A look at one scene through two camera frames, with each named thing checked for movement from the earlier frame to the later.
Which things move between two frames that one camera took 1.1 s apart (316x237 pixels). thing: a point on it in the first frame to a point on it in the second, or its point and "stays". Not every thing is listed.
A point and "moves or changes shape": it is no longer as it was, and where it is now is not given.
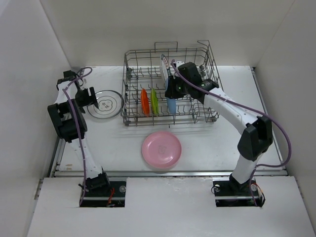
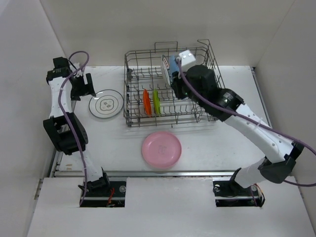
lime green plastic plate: (154, 102) stays
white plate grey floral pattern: (110, 103) stays
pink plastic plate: (161, 149) stays
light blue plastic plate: (171, 102) moves or changes shape
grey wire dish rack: (143, 100) stays
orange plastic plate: (145, 102) moves or changes shape
